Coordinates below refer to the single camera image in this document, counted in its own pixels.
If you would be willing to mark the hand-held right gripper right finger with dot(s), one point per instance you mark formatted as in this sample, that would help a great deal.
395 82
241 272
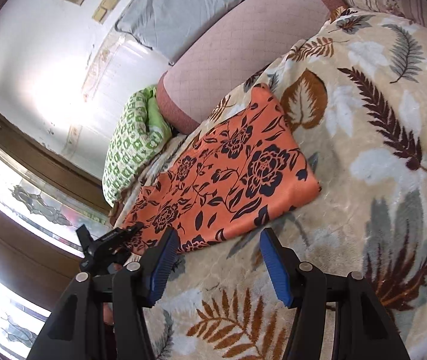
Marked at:
277 266

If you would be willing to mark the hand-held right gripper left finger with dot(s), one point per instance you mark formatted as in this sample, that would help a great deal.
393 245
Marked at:
162 266

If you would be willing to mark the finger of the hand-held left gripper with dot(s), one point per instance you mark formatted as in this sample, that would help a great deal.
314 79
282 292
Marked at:
132 228

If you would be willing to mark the orange floral garment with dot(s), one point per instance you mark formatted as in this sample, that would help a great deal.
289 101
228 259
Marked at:
236 172

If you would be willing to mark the wooden door with stained glass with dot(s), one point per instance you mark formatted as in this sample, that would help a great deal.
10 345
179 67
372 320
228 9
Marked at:
22 210

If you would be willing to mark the green checked pillow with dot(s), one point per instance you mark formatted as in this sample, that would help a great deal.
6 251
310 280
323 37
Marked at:
134 138

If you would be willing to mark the beige leaf-print blanket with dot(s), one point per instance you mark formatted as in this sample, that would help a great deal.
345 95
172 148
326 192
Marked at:
367 195

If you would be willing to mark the pink sofa bolster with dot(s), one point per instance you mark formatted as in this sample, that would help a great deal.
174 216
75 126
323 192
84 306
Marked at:
236 56

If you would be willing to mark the beige light switches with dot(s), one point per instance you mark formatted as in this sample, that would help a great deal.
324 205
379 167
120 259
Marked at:
106 5

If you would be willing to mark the grey pillow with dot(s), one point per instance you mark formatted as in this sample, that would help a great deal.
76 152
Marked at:
191 11

